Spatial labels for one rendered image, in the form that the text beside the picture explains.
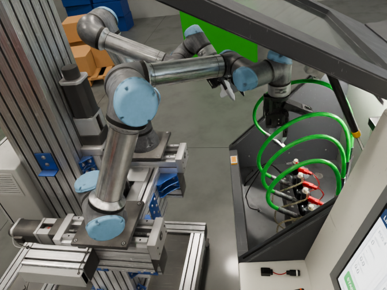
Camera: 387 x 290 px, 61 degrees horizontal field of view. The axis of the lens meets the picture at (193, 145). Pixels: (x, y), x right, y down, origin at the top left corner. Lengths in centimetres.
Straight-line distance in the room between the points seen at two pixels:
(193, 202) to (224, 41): 245
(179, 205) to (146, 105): 194
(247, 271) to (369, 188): 51
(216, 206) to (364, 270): 191
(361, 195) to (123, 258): 90
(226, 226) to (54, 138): 159
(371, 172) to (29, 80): 105
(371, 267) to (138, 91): 67
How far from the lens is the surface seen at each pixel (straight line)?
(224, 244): 245
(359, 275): 90
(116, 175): 98
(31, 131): 137
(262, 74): 105
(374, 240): 84
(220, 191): 280
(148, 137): 159
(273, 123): 119
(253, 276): 116
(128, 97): 85
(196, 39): 143
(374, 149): 87
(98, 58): 529
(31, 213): 166
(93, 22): 147
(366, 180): 88
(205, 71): 108
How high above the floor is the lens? 198
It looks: 36 degrees down
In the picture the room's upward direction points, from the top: 10 degrees counter-clockwise
